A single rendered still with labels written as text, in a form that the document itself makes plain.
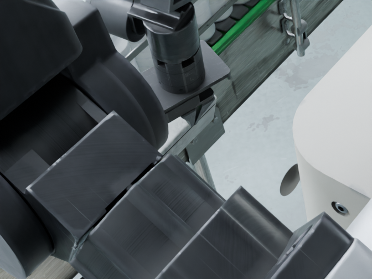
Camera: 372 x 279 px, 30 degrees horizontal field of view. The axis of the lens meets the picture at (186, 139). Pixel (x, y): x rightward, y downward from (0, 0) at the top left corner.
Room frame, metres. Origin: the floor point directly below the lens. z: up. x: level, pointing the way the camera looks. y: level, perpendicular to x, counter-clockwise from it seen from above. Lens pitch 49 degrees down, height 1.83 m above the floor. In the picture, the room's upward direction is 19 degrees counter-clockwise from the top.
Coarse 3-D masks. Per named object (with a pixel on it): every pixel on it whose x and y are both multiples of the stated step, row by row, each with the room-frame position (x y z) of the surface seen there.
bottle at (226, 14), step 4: (212, 0) 0.98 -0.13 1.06; (216, 0) 0.98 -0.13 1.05; (220, 0) 0.98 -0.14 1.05; (224, 0) 0.98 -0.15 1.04; (228, 0) 0.98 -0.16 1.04; (212, 4) 0.98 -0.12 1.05; (216, 4) 0.98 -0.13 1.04; (220, 4) 0.98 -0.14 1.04; (212, 8) 0.98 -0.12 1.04; (216, 8) 0.98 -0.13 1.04; (232, 8) 0.99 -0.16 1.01; (212, 12) 0.98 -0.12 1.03; (228, 12) 0.98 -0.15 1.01; (224, 16) 0.98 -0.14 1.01; (228, 16) 0.98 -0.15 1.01; (216, 20) 0.98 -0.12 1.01; (220, 20) 0.98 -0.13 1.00
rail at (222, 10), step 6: (234, 0) 0.98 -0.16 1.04; (228, 6) 0.97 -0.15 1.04; (216, 12) 0.95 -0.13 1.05; (222, 12) 0.96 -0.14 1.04; (210, 18) 0.94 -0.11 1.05; (216, 18) 0.95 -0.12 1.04; (204, 24) 0.93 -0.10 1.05; (210, 24) 0.94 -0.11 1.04; (198, 30) 0.92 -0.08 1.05; (204, 30) 0.93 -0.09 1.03; (144, 42) 0.86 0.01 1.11; (138, 48) 0.85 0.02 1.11; (144, 48) 0.86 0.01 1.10; (132, 54) 0.85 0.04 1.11
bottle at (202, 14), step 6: (198, 0) 0.94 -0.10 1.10; (204, 0) 0.95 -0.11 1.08; (198, 6) 0.94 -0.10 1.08; (204, 6) 0.94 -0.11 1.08; (198, 12) 0.94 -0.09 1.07; (204, 12) 0.94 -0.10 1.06; (210, 12) 0.96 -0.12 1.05; (198, 18) 0.94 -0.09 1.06; (204, 18) 0.94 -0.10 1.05; (198, 24) 0.94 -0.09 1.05; (210, 30) 0.94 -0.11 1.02; (204, 36) 0.94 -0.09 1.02; (210, 36) 0.94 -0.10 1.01
